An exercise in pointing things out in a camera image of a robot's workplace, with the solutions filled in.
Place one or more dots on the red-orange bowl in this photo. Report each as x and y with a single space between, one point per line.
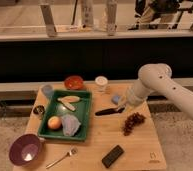
74 82

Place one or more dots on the peach apple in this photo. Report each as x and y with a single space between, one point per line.
54 122

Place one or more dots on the white cup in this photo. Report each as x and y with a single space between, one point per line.
101 82

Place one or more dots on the small metal cup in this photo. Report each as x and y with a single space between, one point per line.
39 110

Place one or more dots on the light blue cup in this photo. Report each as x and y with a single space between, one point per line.
47 90

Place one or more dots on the bunch of dark grapes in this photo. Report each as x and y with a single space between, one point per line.
133 120

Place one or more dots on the metal fork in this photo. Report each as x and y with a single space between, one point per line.
68 154

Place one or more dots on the green plastic tray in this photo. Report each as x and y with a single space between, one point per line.
56 108

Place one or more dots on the blue sponge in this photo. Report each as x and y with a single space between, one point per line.
115 99

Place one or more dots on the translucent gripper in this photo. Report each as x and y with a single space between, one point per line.
122 103

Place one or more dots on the purple bowl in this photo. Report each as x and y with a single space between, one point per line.
24 149

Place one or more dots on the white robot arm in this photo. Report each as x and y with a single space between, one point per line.
157 78

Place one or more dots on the black rectangular block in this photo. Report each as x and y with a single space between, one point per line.
112 156

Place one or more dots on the grey-blue cloth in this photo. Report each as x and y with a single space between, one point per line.
70 124

